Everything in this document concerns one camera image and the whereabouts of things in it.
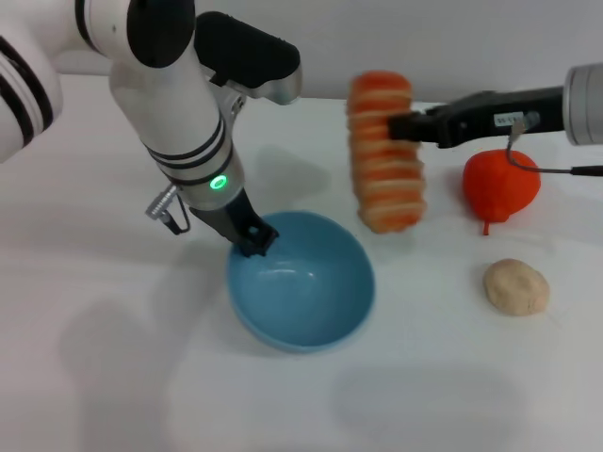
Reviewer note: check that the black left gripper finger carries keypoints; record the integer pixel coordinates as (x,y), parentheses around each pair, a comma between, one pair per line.
(259,237)

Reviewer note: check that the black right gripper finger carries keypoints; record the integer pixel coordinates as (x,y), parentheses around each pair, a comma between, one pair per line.
(410,126)

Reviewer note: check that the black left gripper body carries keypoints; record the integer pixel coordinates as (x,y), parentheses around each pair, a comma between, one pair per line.
(226,219)

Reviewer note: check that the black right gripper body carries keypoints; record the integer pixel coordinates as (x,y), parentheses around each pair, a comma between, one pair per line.
(494,115)

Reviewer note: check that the long ridged bread loaf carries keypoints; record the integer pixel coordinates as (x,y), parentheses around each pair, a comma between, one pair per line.
(384,183)

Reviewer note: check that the blue bowl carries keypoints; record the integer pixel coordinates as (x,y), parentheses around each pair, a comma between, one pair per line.
(306,301)

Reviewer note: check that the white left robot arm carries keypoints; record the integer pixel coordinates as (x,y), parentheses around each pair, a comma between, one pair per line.
(160,94)

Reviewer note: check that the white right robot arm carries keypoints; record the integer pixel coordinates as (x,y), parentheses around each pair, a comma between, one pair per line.
(584,103)

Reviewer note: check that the round beige bread bun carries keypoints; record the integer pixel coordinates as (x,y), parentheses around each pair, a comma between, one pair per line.
(516,287)

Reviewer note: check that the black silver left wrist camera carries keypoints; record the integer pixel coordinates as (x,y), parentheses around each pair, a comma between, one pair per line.
(249,52)

